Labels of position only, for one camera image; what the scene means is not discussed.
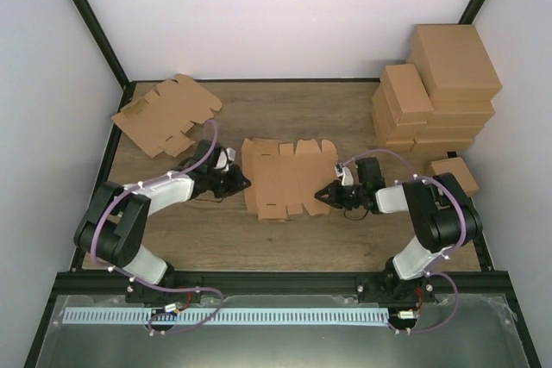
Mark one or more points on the small folded box right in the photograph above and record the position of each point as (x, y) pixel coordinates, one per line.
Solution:
(458, 167)

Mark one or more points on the cardboard box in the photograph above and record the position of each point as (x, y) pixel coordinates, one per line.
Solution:
(285, 176)

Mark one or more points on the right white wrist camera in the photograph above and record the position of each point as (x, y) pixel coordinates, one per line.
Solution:
(344, 175)

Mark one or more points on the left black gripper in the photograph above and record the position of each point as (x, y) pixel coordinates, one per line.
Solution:
(237, 180)

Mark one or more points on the medium bottom folded box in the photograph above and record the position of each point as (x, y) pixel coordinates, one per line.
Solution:
(402, 146)

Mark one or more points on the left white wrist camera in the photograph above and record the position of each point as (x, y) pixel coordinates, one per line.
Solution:
(226, 159)

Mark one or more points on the large folded box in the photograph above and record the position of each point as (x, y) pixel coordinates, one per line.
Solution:
(450, 133)
(453, 63)
(441, 146)
(460, 114)

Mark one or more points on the black aluminium frame rail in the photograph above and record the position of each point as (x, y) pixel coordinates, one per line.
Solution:
(89, 282)

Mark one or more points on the stack of cardboard blanks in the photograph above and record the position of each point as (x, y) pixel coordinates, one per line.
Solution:
(158, 121)

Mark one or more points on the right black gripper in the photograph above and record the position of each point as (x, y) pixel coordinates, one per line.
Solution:
(334, 199)

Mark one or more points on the medium lower folded box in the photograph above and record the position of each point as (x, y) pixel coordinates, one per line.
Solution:
(385, 123)

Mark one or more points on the medium top folded box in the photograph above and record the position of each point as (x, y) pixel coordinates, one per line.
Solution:
(404, 91)

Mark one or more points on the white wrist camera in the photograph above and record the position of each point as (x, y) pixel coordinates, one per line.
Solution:
(226, 159)
(344, 175)

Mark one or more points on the large bottom folded box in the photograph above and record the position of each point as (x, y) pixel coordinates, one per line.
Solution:
(441, 146)

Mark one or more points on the light blue slotted cable duct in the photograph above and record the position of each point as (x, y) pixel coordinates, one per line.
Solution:
(229, 317)

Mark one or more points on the medium folded box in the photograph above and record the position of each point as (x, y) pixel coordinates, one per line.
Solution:
(404, 91)
(402, 146)
(385, 123)

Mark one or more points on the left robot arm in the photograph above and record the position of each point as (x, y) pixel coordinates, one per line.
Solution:
(114, 224)

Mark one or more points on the large top folded box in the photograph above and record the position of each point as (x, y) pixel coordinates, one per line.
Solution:
(453, 63)

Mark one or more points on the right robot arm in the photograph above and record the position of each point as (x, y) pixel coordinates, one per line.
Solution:
(442, 215)

